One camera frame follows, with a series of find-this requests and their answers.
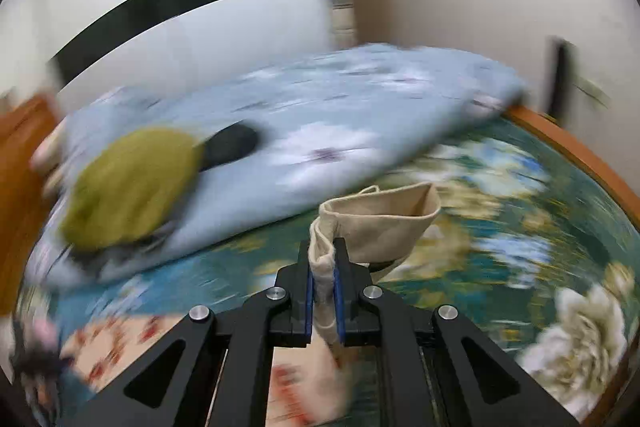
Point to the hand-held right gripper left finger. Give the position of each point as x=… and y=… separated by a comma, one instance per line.
x=309, y=307

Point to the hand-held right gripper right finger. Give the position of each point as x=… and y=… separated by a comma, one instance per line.
x=340, y=307

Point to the cream car print garment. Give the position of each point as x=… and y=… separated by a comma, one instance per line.
x=390, y=227

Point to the teal floral bed sheet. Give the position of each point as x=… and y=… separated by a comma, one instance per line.
x=500, y=267

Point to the blue daisy print duvet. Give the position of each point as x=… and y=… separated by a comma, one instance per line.
x=325, y=117

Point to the green fuzzy garment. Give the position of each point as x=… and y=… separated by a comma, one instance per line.
x=130, y=187

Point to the white wardrobe with black stripe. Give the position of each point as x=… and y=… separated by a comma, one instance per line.
x=150, y=42

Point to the dark upright object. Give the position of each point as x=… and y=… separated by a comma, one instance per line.
x=561, y=79

